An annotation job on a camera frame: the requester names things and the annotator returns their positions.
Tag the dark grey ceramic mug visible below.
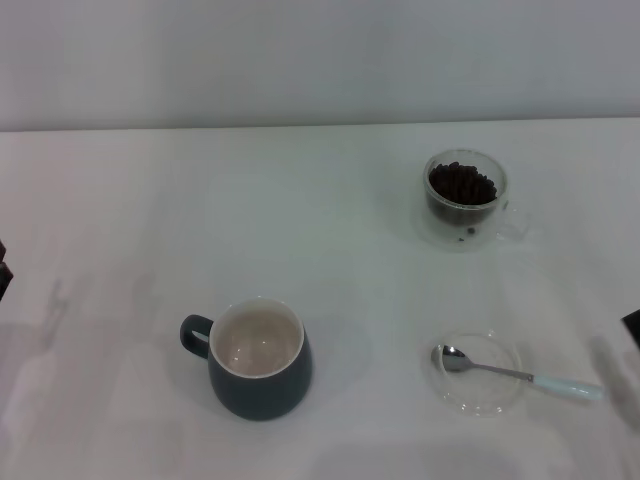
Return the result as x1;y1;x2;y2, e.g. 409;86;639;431
179;297;314;422

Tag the small clear glass dish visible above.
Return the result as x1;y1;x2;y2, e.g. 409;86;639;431
423;328;524;417

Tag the clear glass saucer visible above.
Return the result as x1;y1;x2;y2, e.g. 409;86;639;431
410;188;544;255

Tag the pile of coffee beans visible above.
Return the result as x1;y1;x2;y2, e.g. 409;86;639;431
428;160;499;208

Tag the clear glass cup with handle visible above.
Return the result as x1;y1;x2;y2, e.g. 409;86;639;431
423;148;531;242

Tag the metal spoon with blue handle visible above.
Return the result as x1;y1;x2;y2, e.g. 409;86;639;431
430;343;606;402

